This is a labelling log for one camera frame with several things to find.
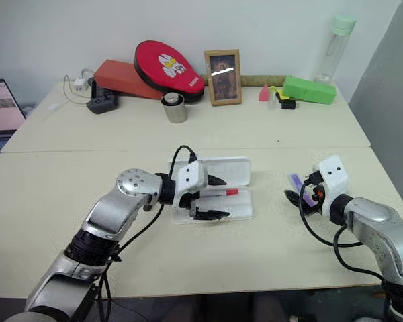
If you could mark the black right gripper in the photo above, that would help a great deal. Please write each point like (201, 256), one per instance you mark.
(316, 201)

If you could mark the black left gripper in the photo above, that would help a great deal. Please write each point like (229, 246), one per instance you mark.
(194, 198)

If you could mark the purple marker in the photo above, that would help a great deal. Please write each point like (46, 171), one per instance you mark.
(297, 182)

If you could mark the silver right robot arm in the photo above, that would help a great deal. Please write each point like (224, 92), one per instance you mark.
(372, 218)

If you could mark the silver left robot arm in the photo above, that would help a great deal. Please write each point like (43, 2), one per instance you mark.
(121, 211)

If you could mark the red capped marker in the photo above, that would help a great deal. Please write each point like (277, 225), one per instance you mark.
(231, 192)

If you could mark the clear white plastic pencil case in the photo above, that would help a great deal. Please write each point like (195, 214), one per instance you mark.
(235, 171)

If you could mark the red paddle case with cartoon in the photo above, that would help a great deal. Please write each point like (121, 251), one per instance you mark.
(161, 62)

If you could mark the small black block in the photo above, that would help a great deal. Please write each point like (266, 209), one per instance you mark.
(287, 104)

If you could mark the steel cup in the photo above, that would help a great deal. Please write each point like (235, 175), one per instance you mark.
(176, 112)

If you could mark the small clear plastic tube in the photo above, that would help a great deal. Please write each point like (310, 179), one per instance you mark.
(272, 103)

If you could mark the yellow flat piece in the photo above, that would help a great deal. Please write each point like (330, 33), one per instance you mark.
(282, 95)

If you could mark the pink triangular block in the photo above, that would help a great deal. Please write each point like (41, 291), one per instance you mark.
(264, 94)

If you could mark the green foam block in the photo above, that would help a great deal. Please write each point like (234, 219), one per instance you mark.
(309, 90)

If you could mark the small metal cylinder weight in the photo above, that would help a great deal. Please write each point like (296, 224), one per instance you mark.
(170, 98)

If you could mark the yellow green curved piece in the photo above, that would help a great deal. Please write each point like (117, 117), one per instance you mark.
(273, 88)

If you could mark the dark grey power strip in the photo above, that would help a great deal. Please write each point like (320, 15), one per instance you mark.
(102, 102)

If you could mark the clear bottle with green lid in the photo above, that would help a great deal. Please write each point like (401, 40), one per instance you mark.
(334, 53)

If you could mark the red rectangular box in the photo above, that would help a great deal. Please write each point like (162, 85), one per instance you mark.
(121, 78)

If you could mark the white plug adapter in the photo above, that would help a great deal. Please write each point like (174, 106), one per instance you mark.
(80, 84)

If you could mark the open laptop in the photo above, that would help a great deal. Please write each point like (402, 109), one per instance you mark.
(1, 104)

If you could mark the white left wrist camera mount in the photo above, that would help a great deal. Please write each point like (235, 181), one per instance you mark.
(188, 177)

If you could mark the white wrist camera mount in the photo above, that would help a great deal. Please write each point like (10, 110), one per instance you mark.
(336, 181)
(188, 177)

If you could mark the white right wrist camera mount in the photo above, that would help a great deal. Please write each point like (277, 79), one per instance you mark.
(336, 181)

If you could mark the wooden picture frame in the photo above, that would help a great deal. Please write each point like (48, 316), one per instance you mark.
(223, 78)

